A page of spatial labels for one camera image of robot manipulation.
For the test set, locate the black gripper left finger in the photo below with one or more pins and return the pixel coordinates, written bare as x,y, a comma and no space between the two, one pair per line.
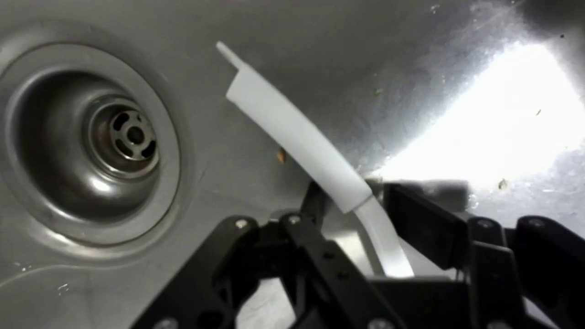
316,267

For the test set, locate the round metal sink drain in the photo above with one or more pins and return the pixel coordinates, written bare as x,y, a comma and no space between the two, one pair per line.
92,143

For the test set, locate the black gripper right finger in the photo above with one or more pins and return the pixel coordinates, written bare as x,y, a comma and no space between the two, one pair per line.
486,274

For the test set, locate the stainless steel sink basin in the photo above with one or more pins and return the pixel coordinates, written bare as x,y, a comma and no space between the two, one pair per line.
395,79

